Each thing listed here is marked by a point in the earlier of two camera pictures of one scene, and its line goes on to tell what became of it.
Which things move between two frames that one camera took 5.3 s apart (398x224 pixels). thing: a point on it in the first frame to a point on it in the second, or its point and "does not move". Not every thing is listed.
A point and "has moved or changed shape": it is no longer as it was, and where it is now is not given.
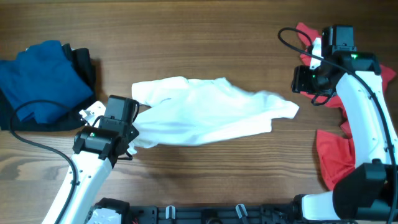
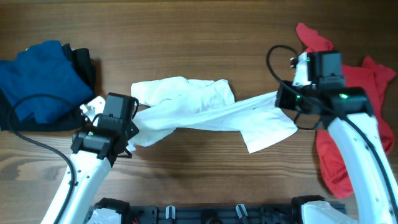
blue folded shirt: x=43 y=81 does not move
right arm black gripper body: x=309 y=81 to x=295 y=98
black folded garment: x=81 y=61 does not move
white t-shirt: x=185 y=112 has moved or changed shape
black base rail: x=272 y=213 does not move
